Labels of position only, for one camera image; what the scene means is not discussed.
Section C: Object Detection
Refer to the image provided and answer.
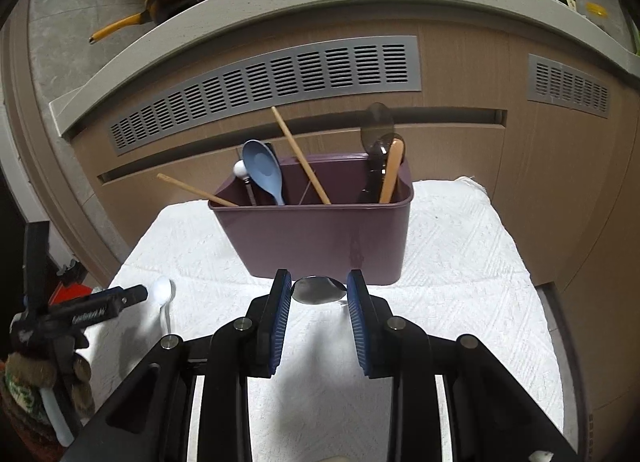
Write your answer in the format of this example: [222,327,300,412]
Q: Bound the long grey vent grille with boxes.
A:
[107,34,422,156]

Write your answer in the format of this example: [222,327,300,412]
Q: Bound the wooden chopstick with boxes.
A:
[156,173,239,208]
[271,106,331,205]

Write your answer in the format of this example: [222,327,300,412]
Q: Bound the purple utensil caddy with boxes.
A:
[209,152,413,286]

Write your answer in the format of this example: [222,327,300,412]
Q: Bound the shovel-shaped metal spoon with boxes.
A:
[292,276,347,305]

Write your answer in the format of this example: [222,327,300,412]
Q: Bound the gloved operator hand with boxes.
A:
[0,331,97,458]

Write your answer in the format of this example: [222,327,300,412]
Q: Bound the wooden spoon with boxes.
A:
[378,137,405,204]

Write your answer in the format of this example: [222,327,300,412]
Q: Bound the blue plastic spoon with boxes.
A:
[242,139,285,205]

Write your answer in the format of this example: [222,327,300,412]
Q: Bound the white ceramic spoon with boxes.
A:
[152,277,176,335]

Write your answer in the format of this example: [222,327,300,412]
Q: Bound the white textured table mat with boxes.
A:
[85,177,564,461]

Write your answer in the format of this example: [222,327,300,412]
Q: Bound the yellow small object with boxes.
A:
[586,2,608,19]

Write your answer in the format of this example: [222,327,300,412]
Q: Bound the small grey vent grille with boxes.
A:
[527,54,611,118]

